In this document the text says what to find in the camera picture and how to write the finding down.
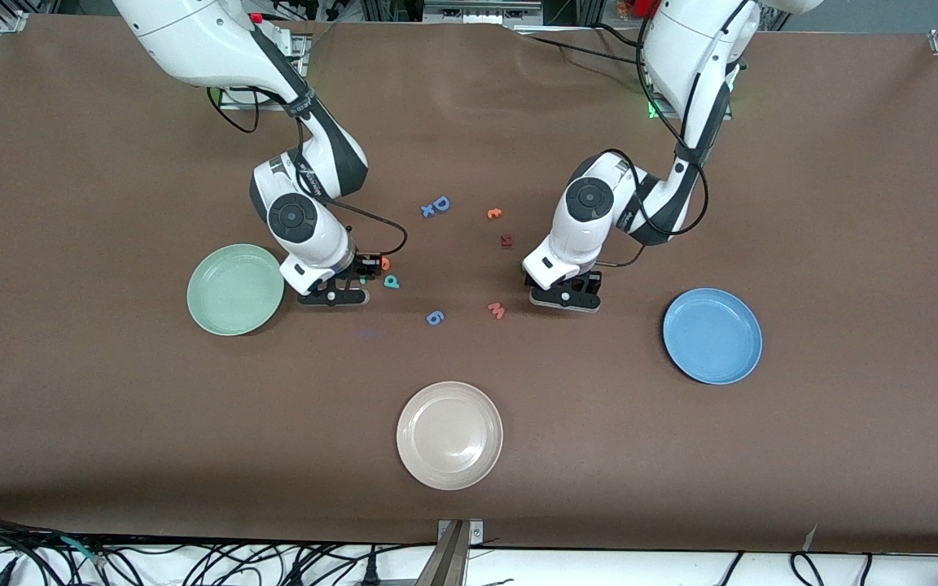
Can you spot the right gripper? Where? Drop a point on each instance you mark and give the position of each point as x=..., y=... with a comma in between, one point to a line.
x=362, y=266

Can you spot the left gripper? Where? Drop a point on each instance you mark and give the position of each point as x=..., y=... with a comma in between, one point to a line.
x=590, y=282

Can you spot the teal letter p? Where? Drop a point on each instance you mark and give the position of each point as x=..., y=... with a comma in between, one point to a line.
x=392, y=282

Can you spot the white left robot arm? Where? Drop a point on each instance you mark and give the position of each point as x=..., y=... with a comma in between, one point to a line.
x=681, y=49

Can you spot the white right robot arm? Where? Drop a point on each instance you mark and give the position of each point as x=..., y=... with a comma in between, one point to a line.
x=192, y=41

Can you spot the pink letter w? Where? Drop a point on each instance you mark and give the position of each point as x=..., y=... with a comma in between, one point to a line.
x=497, y=311

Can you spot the blue number 6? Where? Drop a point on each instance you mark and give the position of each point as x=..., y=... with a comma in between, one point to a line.
x=435, y=320

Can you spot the blue letter D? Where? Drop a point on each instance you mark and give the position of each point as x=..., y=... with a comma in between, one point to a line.
x=436, y=203

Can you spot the green plate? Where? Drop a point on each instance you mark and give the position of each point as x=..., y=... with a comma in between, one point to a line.
x=225, y=309

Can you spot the beige plate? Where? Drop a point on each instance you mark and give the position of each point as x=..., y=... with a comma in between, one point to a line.
x=449, y=435

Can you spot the blue plate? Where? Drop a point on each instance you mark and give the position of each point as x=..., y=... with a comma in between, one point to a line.
x=729, y=366

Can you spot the brown table cover sheet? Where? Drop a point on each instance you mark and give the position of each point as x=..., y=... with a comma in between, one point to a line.
x=111, y=407

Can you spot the red box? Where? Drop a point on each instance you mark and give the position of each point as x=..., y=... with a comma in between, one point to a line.
x=642, y=6

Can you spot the white paper tag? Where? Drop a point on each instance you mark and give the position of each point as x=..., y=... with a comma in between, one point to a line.
x=811, y=537

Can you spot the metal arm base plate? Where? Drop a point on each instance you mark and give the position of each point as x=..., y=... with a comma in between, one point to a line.
x=656, y=112
x=233, y=103

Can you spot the aluminium frame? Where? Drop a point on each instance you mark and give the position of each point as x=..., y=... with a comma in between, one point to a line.
x=481, y=12

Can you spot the metal table edge bracket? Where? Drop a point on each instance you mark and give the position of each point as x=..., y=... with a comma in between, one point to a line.
x=454, y=553

